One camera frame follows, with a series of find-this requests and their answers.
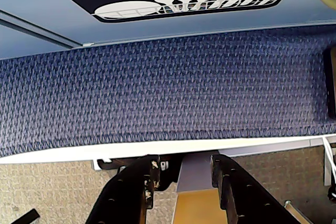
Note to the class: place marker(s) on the black flat panel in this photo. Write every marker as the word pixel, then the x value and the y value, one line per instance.
pixel 329 82

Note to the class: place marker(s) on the blue textured floor mat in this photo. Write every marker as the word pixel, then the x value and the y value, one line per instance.
pixel 168 87

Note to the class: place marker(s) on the blue toy kitchen cabinet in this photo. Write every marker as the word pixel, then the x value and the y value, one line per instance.
pixel 15 40

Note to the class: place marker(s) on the gray yellow desk leg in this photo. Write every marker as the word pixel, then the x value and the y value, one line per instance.
pixel 197 174

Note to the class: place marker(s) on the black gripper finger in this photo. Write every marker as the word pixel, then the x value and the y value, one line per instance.
pixel 126 195
pixel 246 197

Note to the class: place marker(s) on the black floor piece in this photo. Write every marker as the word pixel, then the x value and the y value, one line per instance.
pixel 26 217

